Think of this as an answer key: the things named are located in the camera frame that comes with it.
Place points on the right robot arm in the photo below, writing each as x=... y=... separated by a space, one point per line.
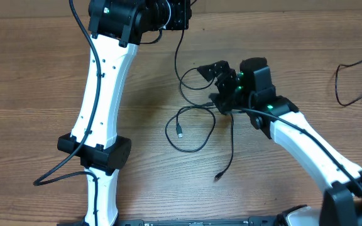
x=250 y=90

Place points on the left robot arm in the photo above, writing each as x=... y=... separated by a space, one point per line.
x=116 y=28

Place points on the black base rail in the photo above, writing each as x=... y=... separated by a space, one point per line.
x=251 y=221

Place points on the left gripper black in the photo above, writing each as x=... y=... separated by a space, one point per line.
x=184 y=13

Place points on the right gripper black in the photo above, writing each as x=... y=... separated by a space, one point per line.
x=228 y=75

